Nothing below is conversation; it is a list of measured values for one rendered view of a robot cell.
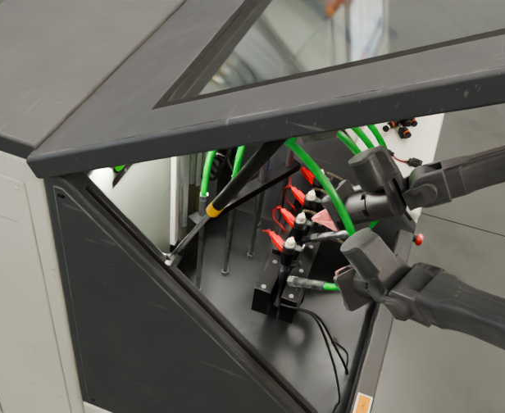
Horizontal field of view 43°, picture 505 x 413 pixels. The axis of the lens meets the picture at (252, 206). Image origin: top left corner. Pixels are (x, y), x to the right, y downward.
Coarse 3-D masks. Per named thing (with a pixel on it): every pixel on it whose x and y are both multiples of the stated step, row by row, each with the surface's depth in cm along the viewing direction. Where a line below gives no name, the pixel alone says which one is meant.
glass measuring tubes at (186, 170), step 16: (176, 160) 130; (192, 160) 135; (176, 176) 134; (192, 176) 138; (176, 192) 137; (192, 192) 142; (176, 208) 141; (192, 208) 146; (176, 224) 145; (176, 240) 149; (192, 240) 151
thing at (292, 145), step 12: (288, 144) 106; (300, 156) 106; (204, 168) 127; (312, 168) 105; (204, 180) 129; (324, 180) 105; (204, 192) 132; (336, 192) 106; (336, 204) 105; (348, 216) 106; (348, 228) 106; (336, 288) 116
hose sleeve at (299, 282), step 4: (296, 280) 124; (300, 280) 123; (304, 280) 122; (308, 280) 122; (312, 280) 121; (316, 280) 120; (320, 280) 120; (296, 284) 124; (300, 284) 123; (304, 284) 122; (308, 284) 121; (312, 284) 121; (316, 284) 120; (320, 284) 119; (312, 288) 121; (316, 288) 120; (320, 288) 119; (324, 288) 119
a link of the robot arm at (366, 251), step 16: (352, 240) 98; (368, 240) 94; (352, 256) 95; (368, 256) 93; (384, 256) 94; (400, 256) 94; (368, 272) 96; (384, 272) 93; (400, 272) 94; (384, 288) 94; (384, 304) 92; (400, 304) 89
